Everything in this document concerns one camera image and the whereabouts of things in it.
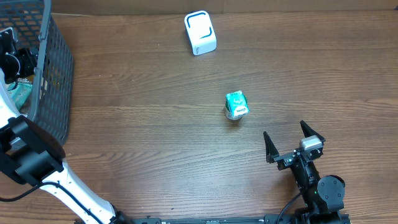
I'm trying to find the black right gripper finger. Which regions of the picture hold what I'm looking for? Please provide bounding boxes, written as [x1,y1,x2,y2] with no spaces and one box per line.
[263,131,279,164]
[300,120,326,142]

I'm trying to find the teal snack packet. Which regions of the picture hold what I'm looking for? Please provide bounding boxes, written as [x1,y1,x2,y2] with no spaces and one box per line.
[6,78,33,110]

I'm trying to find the green white yogurt cup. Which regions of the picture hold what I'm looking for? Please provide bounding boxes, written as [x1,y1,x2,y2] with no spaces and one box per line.
[224,90,250,120]

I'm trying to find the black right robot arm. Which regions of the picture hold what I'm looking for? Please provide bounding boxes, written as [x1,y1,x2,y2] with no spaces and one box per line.
[263,120,349,223]

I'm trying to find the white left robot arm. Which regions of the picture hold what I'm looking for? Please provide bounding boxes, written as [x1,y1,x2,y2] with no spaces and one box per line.
[1,27,132,223]

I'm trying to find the white barcode scanner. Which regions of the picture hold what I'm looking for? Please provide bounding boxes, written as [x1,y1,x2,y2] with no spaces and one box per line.
[184,11,217,56]

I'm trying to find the grey plastic mesh basket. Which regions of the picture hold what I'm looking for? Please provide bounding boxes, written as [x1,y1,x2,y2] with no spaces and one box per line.
[1,0,74,144]

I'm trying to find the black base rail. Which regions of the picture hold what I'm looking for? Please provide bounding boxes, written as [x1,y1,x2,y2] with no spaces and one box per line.
[130,215,351,224]

